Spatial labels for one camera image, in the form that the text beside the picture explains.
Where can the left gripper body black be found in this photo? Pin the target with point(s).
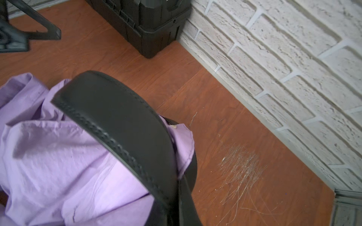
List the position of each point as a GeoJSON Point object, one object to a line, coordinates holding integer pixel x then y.
{"type": "Point", "coordinates": [12, 39]}

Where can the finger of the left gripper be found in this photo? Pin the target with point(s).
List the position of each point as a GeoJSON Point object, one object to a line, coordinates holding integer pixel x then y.
{"type": "Point", "coordinates": [53, 32]}

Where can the black leather belt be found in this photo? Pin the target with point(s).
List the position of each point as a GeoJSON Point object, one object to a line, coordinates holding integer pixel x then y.
{"type": "Point", "coordinates": [158, 151]}

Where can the purple trousers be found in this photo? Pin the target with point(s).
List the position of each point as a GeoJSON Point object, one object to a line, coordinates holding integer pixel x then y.
{"type": "Point", "coordinates": [54, 172]}

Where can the black plastic toolbox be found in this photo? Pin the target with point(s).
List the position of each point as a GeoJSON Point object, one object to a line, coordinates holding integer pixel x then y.
{"type": "Point", "coordinates": [149, 26]}

